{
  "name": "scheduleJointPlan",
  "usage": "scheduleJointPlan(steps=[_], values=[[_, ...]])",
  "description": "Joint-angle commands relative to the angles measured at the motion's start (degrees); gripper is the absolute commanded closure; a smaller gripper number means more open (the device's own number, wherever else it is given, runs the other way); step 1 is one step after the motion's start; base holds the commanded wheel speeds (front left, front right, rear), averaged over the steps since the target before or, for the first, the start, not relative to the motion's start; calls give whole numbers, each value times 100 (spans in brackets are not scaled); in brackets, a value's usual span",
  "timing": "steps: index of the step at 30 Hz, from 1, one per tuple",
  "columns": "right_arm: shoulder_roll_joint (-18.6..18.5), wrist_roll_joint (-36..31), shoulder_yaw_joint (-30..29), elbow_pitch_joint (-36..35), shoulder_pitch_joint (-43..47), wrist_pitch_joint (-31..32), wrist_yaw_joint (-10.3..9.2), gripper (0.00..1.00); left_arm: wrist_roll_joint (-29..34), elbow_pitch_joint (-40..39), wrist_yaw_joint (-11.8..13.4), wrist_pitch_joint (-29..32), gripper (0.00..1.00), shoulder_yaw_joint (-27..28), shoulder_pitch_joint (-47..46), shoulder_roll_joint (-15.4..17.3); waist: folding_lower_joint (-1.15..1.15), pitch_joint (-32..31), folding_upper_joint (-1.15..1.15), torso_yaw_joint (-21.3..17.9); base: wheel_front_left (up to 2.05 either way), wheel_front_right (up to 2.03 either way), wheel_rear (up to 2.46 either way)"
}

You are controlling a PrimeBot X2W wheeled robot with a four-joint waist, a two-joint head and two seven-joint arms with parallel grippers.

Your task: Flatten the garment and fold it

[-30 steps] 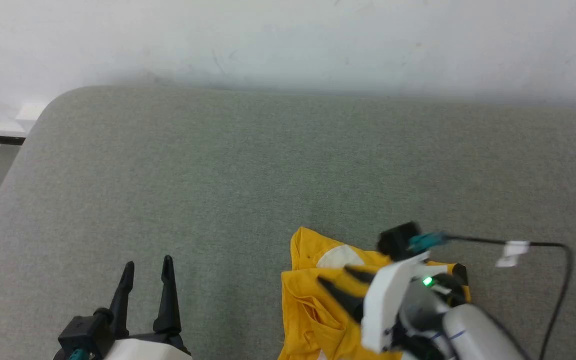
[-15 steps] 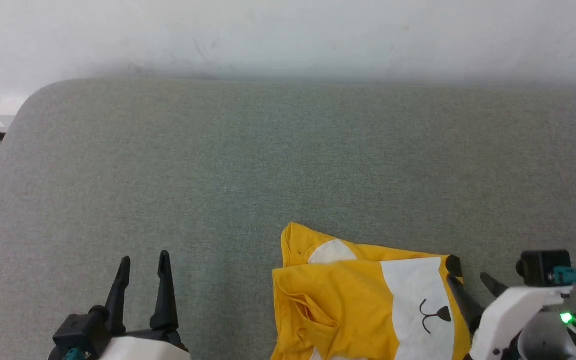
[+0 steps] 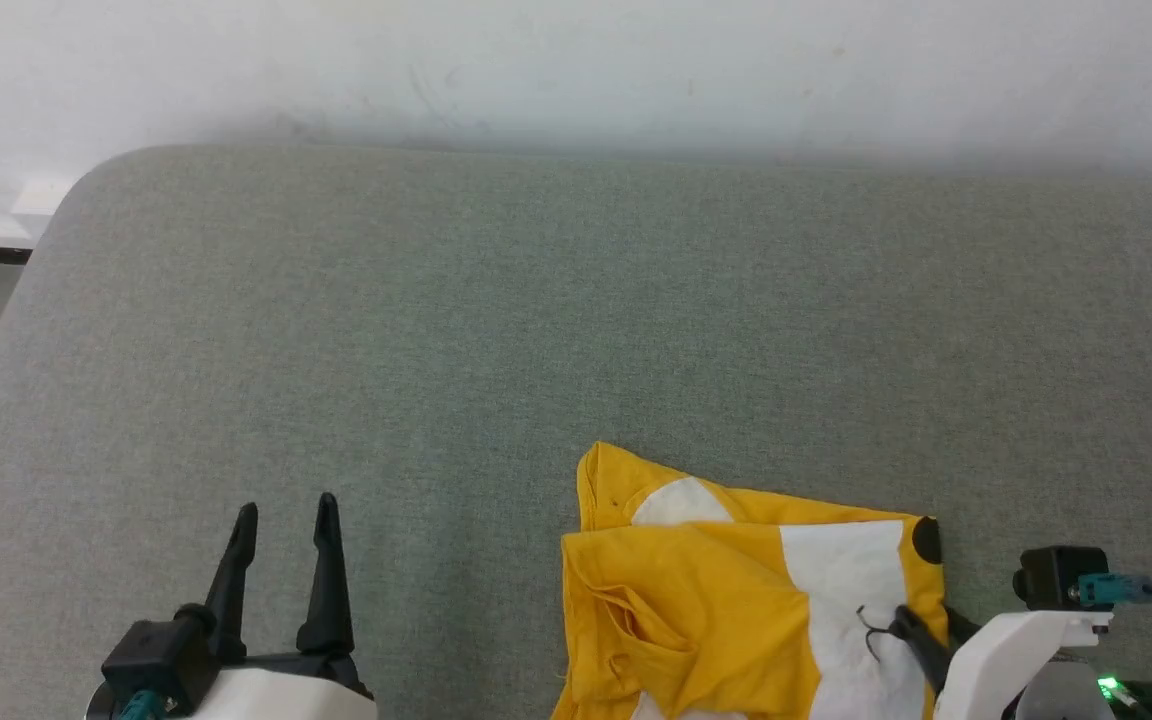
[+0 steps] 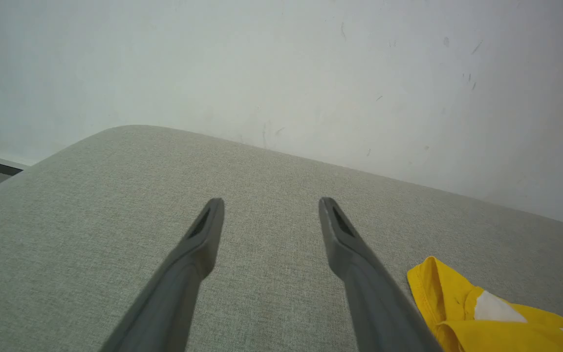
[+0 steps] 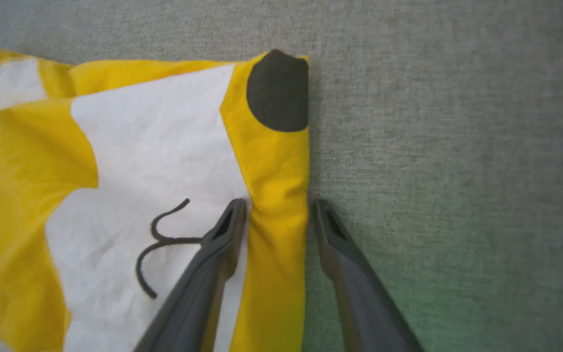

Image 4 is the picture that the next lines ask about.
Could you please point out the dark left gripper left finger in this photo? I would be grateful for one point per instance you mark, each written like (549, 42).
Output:
(174, 293)

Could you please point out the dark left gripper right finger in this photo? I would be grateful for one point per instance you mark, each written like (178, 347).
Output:
(379, 303)

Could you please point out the yellow printed t-shirt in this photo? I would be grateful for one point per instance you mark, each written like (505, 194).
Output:
(452, 303)

